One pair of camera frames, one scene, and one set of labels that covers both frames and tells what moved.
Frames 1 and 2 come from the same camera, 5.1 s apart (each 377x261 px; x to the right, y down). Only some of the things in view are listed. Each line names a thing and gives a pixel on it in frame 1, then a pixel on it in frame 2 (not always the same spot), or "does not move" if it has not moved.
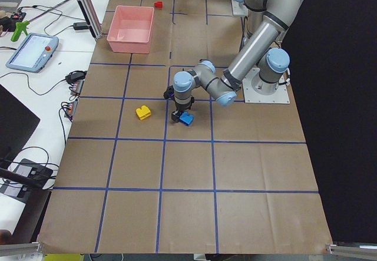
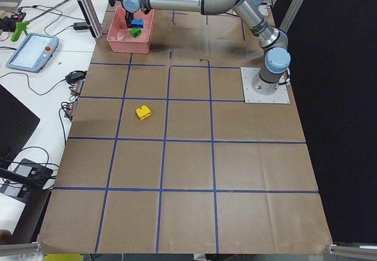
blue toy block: x=186 y=119 to x=137 y=23
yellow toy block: x=144 y=112 does not move
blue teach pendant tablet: x=33 y=53 does not move
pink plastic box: x=131 y=29 does not move
